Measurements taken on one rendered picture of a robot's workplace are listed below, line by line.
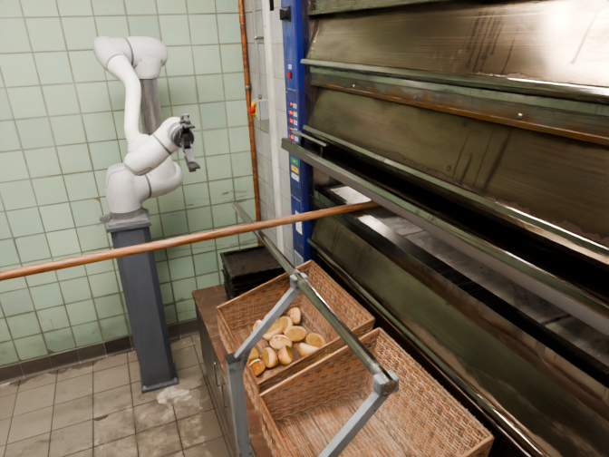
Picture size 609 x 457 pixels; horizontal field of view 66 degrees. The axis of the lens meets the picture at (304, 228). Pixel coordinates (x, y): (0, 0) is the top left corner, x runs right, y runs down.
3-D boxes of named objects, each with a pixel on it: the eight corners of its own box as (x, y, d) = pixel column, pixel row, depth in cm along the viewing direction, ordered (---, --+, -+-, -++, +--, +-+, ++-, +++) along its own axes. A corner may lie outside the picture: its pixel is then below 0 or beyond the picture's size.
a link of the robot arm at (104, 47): (106, 51, 193) (136, 49, 202) (85, 28, 200) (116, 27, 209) (104, 79, 202) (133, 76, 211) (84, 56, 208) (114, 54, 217)
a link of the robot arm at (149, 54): (136, 195, 244) (173, 184, 258) (151, 203, 234) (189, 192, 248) (111, 35, 211) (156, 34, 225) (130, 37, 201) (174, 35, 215)
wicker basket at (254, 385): (314, 308, 230) (312, 257, 219) (376, 378, 182) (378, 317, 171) (217, 335, 212) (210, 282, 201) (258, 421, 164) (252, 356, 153)
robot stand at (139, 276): (140, 371, 279) (106, 215, 240) (175, 362, 286) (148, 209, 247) (141, 393, 261) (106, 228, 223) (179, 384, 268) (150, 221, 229)
